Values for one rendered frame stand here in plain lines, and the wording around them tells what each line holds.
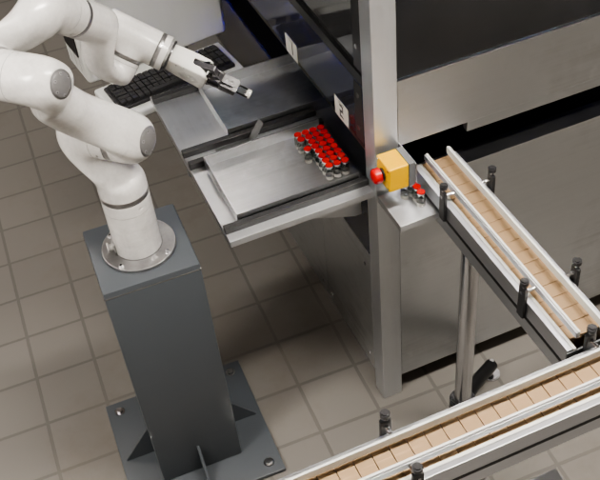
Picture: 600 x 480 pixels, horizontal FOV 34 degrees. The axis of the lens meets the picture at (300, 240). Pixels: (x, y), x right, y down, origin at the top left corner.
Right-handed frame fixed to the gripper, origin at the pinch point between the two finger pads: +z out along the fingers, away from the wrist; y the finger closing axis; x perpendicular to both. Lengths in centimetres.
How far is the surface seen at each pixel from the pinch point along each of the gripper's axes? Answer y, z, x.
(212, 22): -89, -9, 44
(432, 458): 42, 64, -62
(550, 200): -33, 99, 21
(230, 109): -53, 6, 10
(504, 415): 41, 75, -49
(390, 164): 0.2, 43.2, -0.2
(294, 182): -25.7, 27.5, -8.3
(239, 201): -26.1, 16.1, -19.1
